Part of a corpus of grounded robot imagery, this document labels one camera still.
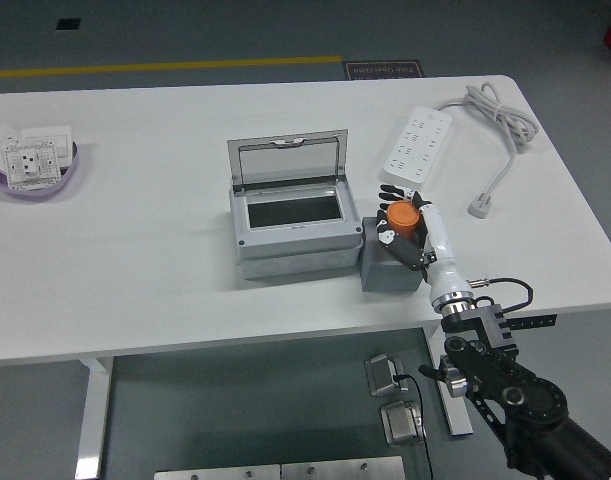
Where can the grey junction box hinged lid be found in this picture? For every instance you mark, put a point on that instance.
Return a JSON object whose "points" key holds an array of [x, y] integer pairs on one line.
{"points": [[295, 245]]}

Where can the black table control panel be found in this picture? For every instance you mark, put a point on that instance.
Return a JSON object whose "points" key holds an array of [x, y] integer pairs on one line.
{"points": [[535, 321]]}

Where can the white switch plate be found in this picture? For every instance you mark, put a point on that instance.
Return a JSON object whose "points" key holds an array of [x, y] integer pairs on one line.
{"points": [[45, 134]]}

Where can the dark floor sign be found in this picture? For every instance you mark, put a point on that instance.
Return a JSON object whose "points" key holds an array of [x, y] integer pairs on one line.
{"points": [[385, 70]]}

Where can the metal base plate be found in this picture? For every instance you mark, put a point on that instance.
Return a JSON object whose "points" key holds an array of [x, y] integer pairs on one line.
{"points": [[215, 472], [340, 470]]}

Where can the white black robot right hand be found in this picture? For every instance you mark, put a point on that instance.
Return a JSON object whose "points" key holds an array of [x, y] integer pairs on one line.
{"points": [[442, 240]]}

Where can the white socket module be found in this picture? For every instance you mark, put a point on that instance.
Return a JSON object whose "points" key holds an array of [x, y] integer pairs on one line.
{"points": [[30, 165]]}

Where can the white power strip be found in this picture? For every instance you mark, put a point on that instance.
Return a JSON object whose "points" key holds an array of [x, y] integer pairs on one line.
{"points": [[417, 147]]}

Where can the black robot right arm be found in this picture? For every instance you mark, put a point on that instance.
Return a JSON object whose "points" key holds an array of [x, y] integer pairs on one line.
{"points": [[535, 400]]}

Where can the white cover plate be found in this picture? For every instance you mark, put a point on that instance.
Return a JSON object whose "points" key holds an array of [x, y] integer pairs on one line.
{"points": [[0, 140]]}

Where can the grey cube with round hole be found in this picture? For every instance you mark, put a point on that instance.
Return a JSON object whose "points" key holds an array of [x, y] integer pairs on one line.
{"points": [[385, 275]]}

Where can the orange cylinder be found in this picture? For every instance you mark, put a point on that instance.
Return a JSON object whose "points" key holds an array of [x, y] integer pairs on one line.
{"points": [[404, 217]]}

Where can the metal floor socket box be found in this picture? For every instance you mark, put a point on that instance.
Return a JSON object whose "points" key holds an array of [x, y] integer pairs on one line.
{"points": [[402, 425], [382, 377]]}

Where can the purple bowl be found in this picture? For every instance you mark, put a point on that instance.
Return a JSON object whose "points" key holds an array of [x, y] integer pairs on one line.
{"points": [[35, 194]]}

